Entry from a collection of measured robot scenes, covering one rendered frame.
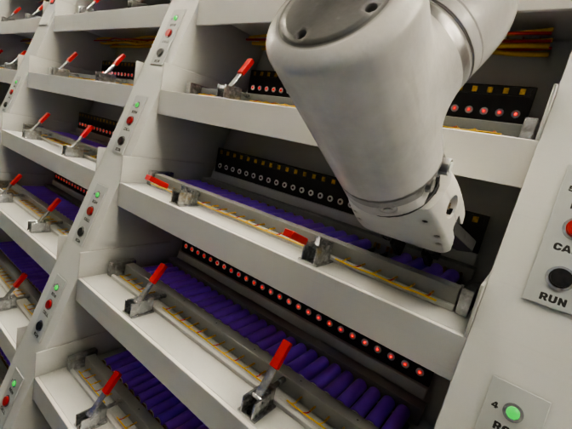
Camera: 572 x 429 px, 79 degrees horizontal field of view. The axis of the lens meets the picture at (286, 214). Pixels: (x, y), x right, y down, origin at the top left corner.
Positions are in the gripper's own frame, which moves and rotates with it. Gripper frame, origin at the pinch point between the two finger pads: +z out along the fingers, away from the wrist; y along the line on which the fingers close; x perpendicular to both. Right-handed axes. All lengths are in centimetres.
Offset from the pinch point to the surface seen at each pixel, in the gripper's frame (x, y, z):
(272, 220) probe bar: 4.1, 19.1, -1.8
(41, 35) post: -22, 125, -12
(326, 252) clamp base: 5.8, 8.2, -3.6
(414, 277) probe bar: 4.4, -1.8, -1.7
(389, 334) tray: 11.3, -2.4, -4.1
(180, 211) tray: 9.0, 33.0, -5.5
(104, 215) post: 15, 52, -4
